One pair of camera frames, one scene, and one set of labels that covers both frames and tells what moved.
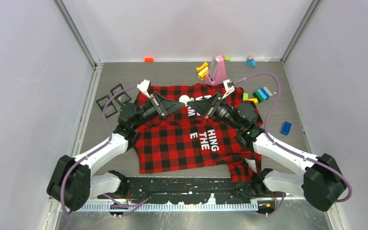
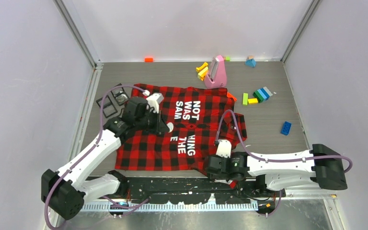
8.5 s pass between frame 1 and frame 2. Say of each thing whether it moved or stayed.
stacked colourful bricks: stayed
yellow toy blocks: stayed
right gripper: moved
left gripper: moved
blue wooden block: stayed
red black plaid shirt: moved
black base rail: stayed
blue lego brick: stayed
